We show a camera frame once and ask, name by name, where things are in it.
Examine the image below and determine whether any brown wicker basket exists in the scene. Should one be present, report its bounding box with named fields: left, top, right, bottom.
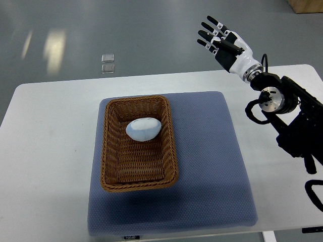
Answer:
left=100, top=95, right=179, bottom=193

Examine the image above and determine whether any clear floor plate lower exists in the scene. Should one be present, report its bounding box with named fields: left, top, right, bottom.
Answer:
left=101, top=64, right=115, bottom=74

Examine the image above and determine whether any blue foam cushion mat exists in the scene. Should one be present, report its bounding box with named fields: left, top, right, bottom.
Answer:
left=88, top=91, right=258, bottom=236

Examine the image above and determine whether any clear floor plate upper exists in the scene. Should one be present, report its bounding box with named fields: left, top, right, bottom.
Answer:
left=101, top=53, right=115, bottom=63

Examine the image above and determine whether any blue white plush toy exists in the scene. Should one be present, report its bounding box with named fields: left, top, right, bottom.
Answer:
left=126, top=117, right=162, bottom=142

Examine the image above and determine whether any wooden box corner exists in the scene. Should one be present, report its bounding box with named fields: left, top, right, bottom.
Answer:
left=287, top=0, right=323, bottom=14

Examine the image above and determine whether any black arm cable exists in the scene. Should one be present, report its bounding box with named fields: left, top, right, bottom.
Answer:
left=245, top=98, right=271, bottom=125

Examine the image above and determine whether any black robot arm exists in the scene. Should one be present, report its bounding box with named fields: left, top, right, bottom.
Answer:
left=198, top=16, right=322, bottom=223

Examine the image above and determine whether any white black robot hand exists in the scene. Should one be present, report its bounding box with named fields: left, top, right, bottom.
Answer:
left=197, top=16, right=262, bottom=76

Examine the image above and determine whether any clear floor plate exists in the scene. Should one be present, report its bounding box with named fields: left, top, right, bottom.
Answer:
left=101, top=64, right=115, bottom=74
left=101, top=53, right=115, bottom=63

